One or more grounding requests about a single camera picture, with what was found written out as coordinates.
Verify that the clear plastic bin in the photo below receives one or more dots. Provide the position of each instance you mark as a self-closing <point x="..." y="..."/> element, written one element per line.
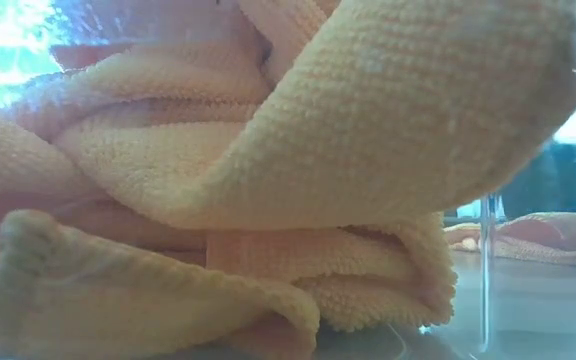
<point x="488" y="275"/>

